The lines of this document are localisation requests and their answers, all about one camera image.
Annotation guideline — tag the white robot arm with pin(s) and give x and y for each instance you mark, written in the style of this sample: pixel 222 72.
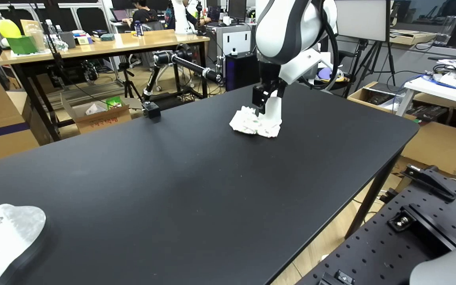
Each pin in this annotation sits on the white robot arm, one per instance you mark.
pixel 286 35

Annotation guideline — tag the black perforated breadboard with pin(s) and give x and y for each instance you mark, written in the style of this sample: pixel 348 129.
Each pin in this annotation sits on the black perforated breadboard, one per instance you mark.
pixel 412 235

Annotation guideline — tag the wooden work table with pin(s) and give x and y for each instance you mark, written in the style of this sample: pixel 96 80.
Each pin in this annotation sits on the wooden work table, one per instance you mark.
pixel 29 67

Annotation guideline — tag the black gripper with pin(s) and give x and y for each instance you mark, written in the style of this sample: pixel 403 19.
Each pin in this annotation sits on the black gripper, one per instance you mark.
pixel 264 91

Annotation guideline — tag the white towel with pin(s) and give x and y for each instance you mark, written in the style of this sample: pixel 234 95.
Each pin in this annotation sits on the white towel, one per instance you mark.
pixel 264 124

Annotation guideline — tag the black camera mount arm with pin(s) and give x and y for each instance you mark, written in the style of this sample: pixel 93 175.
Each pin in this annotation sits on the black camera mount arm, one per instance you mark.
pixel 177 61

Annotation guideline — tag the green box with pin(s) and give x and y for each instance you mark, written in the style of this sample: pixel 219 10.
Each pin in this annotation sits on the green box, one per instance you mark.
pixel 23 46

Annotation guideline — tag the black tripod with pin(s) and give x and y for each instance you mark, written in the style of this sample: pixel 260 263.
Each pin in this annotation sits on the black tripod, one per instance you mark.
pixel 129 86

